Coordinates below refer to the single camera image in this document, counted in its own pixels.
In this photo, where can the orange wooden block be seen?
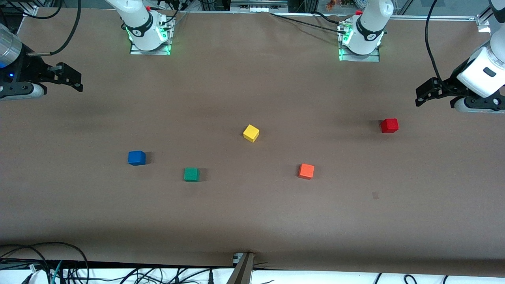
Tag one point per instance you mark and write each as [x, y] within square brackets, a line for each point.
[306, 171]

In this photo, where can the red wooden block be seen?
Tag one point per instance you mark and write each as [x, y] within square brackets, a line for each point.
[389, 126]

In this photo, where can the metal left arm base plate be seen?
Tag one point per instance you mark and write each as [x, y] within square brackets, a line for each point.
[371, 58]

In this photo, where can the green wooden block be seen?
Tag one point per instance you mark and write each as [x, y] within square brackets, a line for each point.
[191, 174]

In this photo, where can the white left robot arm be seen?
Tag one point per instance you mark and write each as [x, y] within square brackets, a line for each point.
[371, 23]

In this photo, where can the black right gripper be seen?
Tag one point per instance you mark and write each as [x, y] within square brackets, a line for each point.
[27, 68]

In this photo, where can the blue wooden block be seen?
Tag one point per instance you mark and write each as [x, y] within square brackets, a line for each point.
[136, 158]

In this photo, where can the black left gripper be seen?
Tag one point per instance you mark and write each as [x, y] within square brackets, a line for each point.
[449, 86]

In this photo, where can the yellow wooden block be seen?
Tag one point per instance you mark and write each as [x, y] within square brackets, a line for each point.
[251, 133]

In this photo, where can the aluminium frame rail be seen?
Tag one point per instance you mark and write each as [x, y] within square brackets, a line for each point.
[453, 17]

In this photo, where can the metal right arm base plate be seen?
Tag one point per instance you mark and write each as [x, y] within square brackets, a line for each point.
[136, 52]

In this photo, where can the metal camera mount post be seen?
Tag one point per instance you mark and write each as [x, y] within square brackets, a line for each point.
[241, 272]

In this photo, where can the aluminium frame corner bracket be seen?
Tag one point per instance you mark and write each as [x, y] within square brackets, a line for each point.
[483, 23]
[31, 11]

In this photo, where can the silver metal box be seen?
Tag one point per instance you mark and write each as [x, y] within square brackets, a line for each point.
[258, 7]

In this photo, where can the brown table mat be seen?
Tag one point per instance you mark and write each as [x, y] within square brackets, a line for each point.
[252, 217]

